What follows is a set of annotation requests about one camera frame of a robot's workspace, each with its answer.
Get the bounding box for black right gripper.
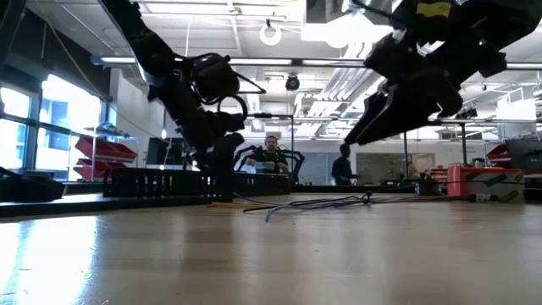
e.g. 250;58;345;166
345;36;507;145

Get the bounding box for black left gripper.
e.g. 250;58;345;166
163;78;246;200

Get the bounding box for black slotted cable tray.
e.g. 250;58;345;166
103;168;292;199

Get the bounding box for seated person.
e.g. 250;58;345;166
245;135;290;174

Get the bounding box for black monitor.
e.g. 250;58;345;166
147;137;196;170

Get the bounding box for white finned vent unit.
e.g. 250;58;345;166
301;0;393;50

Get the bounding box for small red storage bins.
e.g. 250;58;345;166
485;143;512;164

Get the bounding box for red storage bin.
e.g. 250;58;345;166
75;136;138;163
72;158;128;181

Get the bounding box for orange cardboard box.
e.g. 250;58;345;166
447;164;526;203

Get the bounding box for black flat tray lid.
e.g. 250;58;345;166
0;193;233;219

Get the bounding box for white hanging panel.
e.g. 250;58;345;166
495;97;538;122

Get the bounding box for metal shelf rack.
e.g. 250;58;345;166
67;122;141;183

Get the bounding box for black low base block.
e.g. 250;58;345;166
0;165;68;203

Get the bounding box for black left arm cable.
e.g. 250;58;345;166
190;53;268;124

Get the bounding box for black metal frame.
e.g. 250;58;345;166
401;119;469;179
245;113;295;170

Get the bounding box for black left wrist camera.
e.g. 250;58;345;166
190;53;241;105

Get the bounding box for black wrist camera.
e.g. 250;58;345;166
391;0;461;47
190;53;241;105

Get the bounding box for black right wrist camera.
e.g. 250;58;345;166
391;0;461;47

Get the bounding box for white cable coil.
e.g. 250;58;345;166
259;23;283;47

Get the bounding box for dark monitor with grey frame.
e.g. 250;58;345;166
505;138;542;171

